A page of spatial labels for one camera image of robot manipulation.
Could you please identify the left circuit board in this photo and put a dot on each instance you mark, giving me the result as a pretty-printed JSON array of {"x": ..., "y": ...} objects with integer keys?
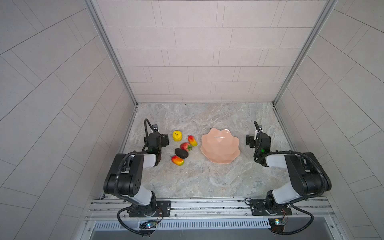
[{"x": 148, "y": 225}]

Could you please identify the right corner metal profile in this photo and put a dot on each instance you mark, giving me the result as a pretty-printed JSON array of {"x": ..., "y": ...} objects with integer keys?
[{"x": 324, "y": 15}]

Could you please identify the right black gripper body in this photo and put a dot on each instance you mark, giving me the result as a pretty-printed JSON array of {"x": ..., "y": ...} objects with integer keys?
[{"x": 253, "y": 143}]

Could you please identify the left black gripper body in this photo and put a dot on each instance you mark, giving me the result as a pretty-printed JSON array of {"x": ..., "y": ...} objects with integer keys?
[{"x": 161, "y": 143}]

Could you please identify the circuit board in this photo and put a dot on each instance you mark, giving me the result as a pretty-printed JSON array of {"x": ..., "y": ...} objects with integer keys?
[
  {"x": 148, "y": 225},
  {"x": 277, "y": 225}
]

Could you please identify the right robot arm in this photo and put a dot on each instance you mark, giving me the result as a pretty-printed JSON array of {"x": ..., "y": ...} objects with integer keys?
[{"x": 307, "y": 178}]

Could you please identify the yellow fake fruit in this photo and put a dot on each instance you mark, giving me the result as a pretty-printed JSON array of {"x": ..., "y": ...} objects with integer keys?
[{"x": 177, "y": 136}]

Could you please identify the aluminium mounting rail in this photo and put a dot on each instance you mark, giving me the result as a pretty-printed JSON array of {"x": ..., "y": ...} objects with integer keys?
[{"x": 208, "y": 208}]

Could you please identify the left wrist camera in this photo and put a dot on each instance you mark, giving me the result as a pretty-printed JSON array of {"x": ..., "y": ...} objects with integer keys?
[{"x": 154, "y": 128}]

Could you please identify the black fake avocado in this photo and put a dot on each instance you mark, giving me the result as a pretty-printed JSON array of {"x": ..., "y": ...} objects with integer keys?
[{"x": 183, "y": 154}]

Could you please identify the corner metal profile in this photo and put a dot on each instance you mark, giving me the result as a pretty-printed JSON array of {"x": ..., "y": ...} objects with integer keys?
[
  {"x": 107, "y": 44},
  {"x": 324, "y": 15}
]

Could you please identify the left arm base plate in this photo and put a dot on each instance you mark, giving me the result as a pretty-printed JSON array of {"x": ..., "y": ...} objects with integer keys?
[{"x": 153, "y": 210}]

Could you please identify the left corner metal profile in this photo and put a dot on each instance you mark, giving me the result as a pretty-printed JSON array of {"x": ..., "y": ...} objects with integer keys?
[{"x": 107, "y": 44}]

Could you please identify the red-yellow mango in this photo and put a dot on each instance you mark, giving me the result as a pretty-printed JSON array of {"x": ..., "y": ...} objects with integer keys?
[
  {"x": 192, "y": 141},
  {"x": 177, "y": 160}
]

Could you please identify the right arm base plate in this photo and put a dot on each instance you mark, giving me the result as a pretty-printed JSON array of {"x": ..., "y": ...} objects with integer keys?
[{"x": 268, "y": 208}]

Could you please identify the pink fruit bowl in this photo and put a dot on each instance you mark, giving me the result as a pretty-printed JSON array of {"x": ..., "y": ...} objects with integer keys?
[{"x": 220, "y": 146}]

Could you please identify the red fake strawberry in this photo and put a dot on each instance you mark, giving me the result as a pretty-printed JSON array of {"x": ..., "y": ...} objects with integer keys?
[{"x": 186, "y": 147}]

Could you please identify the right circuit board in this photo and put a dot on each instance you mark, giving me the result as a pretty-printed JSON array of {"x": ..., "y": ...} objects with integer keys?
[{"x": 277, "y": 225}]

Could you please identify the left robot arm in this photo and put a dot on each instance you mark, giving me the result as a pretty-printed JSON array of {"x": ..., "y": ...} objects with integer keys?
[{"x": 124, "y": 178}]

